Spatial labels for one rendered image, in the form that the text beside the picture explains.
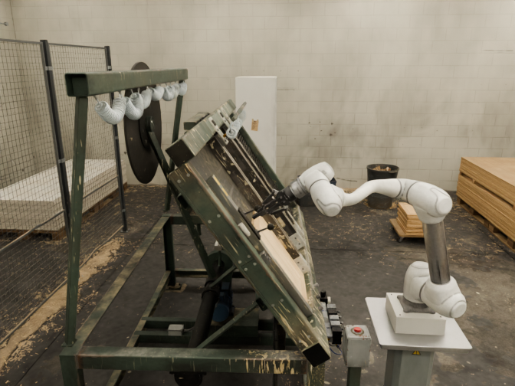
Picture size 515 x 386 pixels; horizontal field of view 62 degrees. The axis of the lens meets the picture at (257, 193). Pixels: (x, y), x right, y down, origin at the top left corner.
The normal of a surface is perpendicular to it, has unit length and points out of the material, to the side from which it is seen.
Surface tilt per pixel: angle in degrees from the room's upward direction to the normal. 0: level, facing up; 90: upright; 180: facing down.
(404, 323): 90
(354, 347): 90
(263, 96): 90
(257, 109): 90
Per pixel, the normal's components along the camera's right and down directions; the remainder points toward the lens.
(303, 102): -0.08, 0.29
